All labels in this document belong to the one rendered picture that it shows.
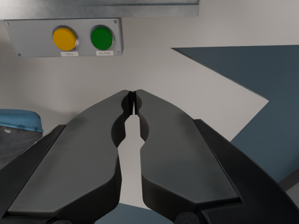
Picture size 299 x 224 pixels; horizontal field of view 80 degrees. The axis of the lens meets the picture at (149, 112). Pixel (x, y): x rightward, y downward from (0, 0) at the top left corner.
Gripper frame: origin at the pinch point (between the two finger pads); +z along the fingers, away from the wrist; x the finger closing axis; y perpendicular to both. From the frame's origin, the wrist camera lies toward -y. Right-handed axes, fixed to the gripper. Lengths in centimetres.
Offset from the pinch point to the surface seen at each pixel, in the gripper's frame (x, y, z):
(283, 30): 37, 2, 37
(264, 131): 122, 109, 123
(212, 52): 55, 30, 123
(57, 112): -25, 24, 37
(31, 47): -20.6, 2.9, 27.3
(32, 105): -32, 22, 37
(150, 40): 3.4, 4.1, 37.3
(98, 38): -7.0, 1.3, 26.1
